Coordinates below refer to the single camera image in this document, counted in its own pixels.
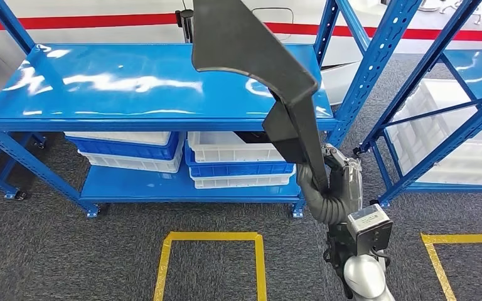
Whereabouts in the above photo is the large white plastic bin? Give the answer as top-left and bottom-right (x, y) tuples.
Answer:
(383, 78), (482, 187)

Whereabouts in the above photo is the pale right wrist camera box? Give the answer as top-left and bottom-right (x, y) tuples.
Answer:
(345, 203), (394, 257)

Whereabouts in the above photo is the white car body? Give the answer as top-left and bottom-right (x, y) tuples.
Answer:
(0, 0), (433, 107)

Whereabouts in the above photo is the black plastic plate bracket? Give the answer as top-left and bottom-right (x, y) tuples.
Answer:
(191, 0), (330, 193)

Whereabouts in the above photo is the red barrier belt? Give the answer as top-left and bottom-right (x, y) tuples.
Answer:
(265, 23), (482, 43)
(0, 13), (178, 32)

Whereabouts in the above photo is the white round stand base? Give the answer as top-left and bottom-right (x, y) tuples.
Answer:
(416, 0), (441, 13)

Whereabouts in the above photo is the black stanchion post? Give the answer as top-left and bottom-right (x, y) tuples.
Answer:
(175, 9), (195, 44)

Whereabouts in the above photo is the blue plastic bin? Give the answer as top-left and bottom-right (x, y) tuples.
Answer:
(183, 141), (296, 179)
(65, 132), (182, 162)

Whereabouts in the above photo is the chrome chair base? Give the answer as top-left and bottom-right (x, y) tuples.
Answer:
(438, 0), (482, 26)

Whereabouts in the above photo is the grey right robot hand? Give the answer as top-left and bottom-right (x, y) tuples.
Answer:
(297, 143), (365, 221)

